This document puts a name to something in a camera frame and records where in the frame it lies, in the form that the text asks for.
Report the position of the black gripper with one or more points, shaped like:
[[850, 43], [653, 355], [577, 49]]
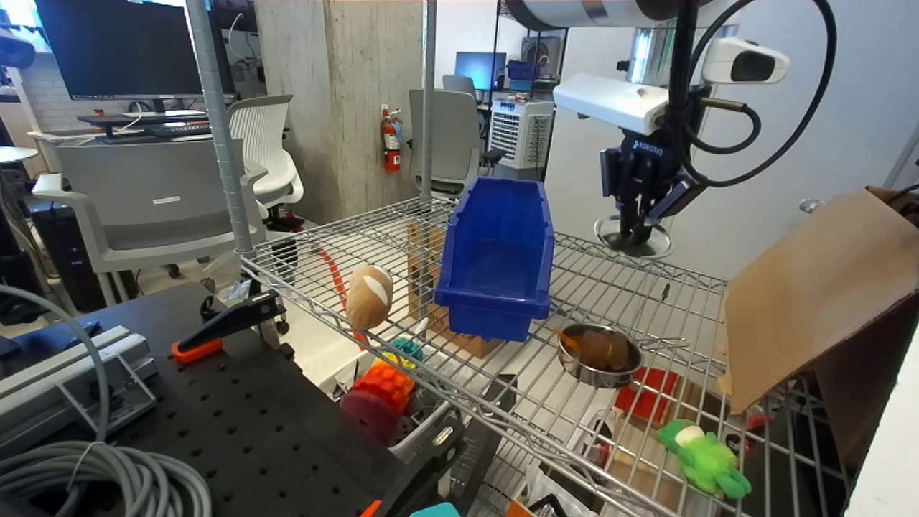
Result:
[[643, 167]]

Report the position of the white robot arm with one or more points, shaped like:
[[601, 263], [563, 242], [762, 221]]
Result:
[[649, 104]]

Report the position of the silver bowl with brown food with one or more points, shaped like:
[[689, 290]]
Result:
[[598, 358]]

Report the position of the blue plastic bin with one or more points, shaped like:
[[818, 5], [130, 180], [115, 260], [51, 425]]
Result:
[[498, 256]]

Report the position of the brown cardboard box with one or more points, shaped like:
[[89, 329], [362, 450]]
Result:
[[812, 289]]

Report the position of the green frog toy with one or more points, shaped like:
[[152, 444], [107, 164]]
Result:
[[705, 460]]

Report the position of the red fire extinguisher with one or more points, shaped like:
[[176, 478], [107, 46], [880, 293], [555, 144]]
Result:
[[392, 142]]

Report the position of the brown football plush toy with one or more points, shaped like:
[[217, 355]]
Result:
[[369, 298]]

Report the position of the orange red toy block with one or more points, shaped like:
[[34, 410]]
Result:
[[377, 401]]

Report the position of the grey metal shelf pole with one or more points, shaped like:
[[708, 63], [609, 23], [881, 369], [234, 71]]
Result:
[[234, 181]]

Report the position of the black perforated board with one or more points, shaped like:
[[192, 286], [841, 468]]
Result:
[[250, 422]]

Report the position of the orange black clamp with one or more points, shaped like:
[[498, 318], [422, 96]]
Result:
[[257, 313]]

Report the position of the grey office chair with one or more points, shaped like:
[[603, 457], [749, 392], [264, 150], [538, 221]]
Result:
[[142, 206]]

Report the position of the dark monitor screen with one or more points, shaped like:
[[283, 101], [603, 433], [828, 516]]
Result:
[[122, 46]]

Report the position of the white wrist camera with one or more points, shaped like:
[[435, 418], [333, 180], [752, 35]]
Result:
[[741, 62]]

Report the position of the white wire shelf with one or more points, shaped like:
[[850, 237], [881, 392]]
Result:
[[609, 401]]

